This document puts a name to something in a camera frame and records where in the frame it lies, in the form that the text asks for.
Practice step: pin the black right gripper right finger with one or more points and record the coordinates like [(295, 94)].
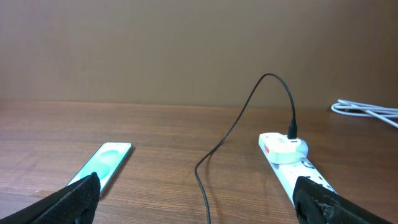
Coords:
[(315, 204)]

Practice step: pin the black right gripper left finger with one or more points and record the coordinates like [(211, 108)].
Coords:
[(73, 204)]

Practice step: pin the white USB charger plug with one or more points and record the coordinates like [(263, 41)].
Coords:
[(279, 149)]

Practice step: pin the blue Galaxy smartphone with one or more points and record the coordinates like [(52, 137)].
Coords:
[(106, 161)]

